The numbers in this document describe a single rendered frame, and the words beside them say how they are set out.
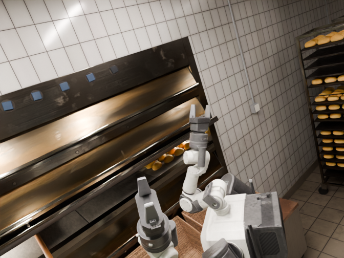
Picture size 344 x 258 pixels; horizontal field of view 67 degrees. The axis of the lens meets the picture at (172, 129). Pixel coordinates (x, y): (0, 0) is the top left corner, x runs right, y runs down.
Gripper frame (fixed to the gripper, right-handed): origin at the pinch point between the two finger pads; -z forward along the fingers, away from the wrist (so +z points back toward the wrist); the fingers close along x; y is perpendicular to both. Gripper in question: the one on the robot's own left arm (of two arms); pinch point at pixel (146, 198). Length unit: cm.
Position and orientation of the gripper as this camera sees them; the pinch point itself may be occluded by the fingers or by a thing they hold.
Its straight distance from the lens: 65.3
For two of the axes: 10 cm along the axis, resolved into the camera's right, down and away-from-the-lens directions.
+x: -2.9, -5.5, 7.8
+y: 9.5, -2.5, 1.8
